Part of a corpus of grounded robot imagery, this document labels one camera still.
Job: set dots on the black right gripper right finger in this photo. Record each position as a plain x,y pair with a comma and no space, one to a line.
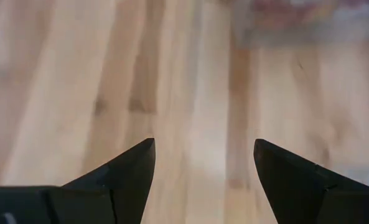
311,199

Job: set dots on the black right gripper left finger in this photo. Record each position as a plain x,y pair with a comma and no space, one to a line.
109,199

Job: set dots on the red Maruchan noodle packet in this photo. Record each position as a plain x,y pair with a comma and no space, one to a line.
296,25

